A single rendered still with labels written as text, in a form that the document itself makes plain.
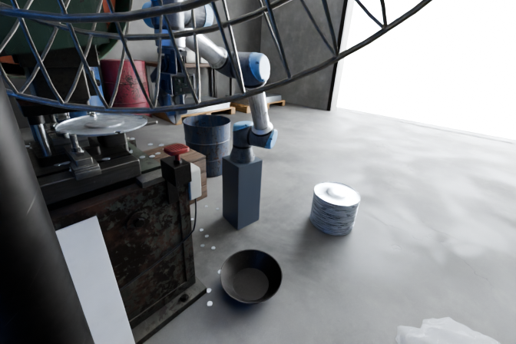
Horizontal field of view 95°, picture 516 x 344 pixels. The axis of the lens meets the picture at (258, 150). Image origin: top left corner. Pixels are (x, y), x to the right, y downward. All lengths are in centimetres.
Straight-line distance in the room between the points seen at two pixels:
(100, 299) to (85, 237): 21
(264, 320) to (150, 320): 47
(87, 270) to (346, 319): 102
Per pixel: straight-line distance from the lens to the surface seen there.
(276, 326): 123
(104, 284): 95
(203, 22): 80
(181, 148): 79
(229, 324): 123
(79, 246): 88
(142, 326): 126
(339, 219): 162
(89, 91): 98
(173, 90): 69
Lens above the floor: 105
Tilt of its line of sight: 22 degrees down
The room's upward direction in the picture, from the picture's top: 3 degrees clockwise
